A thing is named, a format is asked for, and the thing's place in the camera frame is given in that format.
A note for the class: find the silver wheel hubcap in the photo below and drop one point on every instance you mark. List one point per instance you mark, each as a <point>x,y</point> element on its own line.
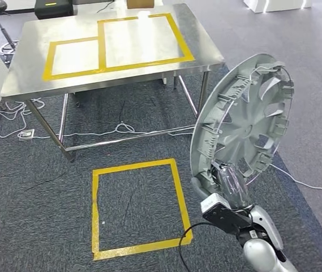
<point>240,127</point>

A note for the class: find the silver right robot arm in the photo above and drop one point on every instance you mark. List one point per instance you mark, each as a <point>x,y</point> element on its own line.
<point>262,251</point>

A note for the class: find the stainless steel workbench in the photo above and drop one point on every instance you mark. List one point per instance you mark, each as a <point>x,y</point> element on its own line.
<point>30,64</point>

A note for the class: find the yellow tape double-rectangle outline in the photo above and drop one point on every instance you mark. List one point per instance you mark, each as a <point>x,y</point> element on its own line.
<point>102,49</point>

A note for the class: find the yellow floor tape square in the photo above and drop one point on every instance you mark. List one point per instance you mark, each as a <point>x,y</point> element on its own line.
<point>95,217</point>

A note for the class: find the brown cardboard box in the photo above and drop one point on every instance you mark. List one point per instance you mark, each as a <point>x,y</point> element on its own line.
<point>139,3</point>

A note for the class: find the white power strip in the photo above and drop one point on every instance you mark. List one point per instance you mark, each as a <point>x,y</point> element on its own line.
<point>26,134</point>

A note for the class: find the black hard case yellow label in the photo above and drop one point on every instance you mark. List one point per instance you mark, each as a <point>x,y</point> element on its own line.
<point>53,9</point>

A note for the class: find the white lit platform blocks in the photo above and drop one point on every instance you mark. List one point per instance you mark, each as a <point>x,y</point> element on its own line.
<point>276,4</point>

